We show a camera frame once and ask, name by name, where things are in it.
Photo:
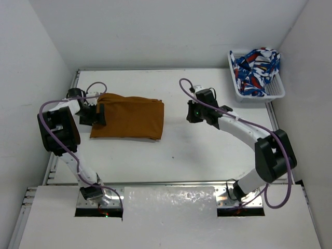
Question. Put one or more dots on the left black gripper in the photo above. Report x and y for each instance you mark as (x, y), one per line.
(96, 118)

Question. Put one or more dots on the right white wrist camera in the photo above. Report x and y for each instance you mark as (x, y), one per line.
(196, 88)

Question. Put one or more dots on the white plastic basket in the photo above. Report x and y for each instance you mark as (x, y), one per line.
(275, 89)

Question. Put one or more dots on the blue white patterned cloth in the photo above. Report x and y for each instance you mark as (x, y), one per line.
(255, 71)

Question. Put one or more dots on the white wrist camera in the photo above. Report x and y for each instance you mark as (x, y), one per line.
(92, 98)
(196, 88)

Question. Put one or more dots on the brown trousers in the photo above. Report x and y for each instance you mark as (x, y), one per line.
(129, 117)

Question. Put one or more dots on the white front cover board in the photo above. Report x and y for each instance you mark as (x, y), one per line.
(165, 217)

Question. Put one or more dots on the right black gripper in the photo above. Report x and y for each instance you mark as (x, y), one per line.
(191, 116)

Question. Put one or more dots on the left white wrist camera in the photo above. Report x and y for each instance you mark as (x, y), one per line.
(92, 98)

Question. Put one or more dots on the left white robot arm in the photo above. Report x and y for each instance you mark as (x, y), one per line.
(60, 136)

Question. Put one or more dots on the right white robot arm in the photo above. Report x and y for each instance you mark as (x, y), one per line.
(274, 155)

